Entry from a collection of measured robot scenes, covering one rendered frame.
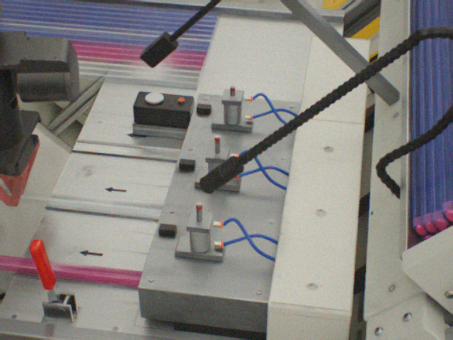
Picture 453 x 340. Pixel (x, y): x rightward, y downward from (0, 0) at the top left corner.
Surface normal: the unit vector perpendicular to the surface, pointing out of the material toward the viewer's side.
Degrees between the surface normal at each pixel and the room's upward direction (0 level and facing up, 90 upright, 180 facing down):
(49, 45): 40
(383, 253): 90
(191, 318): 90
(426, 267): 90
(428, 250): 90
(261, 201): 44
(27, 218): 0
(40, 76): 63
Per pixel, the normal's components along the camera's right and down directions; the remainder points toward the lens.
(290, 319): -0.16, 0.64
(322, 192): 0.00, -0.76
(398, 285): -0.72, -0.60
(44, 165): 0.68, -0.48
